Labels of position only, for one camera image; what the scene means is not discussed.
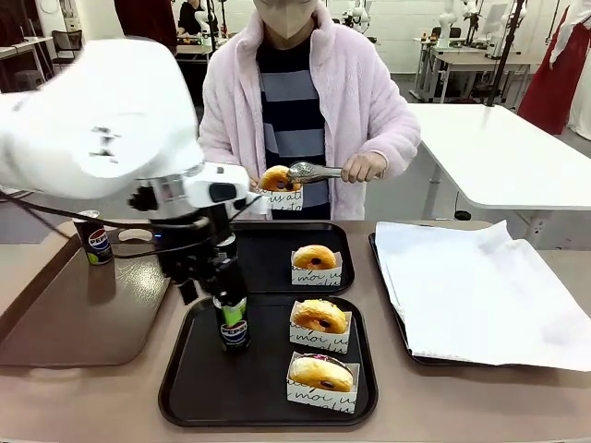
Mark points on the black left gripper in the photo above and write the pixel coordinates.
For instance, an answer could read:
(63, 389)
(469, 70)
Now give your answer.
(184, 254)

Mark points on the black green Pepsi can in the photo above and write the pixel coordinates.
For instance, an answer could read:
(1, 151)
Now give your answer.
(233, 330)
(98, 242)
(227, 251)

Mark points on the white printed paper donut box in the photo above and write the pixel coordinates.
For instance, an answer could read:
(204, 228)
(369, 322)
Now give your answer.
(316, 277)
(286, 199)

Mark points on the silver metal tongs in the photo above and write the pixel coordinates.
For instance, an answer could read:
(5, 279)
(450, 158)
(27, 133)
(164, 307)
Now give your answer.
(314, 171)

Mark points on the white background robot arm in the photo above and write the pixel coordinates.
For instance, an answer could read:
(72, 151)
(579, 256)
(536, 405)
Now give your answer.
(447, 23)

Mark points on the person's right forearm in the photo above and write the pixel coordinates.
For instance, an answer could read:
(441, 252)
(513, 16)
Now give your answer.
(217, 138)

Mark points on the person's left forearm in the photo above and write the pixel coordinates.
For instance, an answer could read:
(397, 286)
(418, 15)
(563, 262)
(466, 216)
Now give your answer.
(401, 138)

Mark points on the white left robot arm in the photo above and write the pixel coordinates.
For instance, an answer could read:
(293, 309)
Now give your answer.
(92, 115)

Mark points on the person's left hand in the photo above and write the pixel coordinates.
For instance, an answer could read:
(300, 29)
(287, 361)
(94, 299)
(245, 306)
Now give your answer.
(365, 168)

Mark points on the black rectangular serving tray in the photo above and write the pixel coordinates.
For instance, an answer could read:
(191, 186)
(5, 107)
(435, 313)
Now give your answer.
(397, 314)
(268, 258)
(258, 383)

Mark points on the middle doughnut in box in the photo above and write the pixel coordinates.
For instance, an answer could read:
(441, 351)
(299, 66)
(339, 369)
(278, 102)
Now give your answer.
(318, 342)

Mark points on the doughnut in box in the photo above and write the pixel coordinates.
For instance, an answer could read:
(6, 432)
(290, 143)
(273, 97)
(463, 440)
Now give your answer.
(318, 342)
(318, 401)

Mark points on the front doughnut in box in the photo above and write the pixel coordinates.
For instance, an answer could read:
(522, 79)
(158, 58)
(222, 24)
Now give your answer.
(318, 401)

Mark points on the person in pink fleece jacket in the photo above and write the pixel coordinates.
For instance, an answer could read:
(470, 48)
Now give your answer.
(369, 115)

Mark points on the background person in black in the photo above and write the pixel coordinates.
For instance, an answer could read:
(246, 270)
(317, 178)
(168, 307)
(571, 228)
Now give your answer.
(187, 16)

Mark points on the dark red hanging cloth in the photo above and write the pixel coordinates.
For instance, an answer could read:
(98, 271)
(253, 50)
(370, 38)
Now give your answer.
(148, 18)

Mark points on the right tray with white paper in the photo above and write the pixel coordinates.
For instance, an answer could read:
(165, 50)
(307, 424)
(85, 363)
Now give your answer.
(485, 295)

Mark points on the black office chair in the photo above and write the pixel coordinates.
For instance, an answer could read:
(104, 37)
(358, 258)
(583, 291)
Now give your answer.
(67, 46)

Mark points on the beige face mask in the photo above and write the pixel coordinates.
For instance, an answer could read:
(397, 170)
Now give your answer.
(288, 18)

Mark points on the white background desk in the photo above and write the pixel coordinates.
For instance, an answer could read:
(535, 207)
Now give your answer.
(23, 46)

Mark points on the white table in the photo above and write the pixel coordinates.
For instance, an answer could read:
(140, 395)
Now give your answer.
(508, 152)

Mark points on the background work table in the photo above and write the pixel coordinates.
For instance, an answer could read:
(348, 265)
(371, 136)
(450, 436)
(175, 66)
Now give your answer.
(466, 60)

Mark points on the black stand pole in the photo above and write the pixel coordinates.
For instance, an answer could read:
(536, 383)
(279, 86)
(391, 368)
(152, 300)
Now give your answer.
(505, 60)

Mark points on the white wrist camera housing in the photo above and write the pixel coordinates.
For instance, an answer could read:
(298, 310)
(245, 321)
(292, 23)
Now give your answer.
(221, 180)

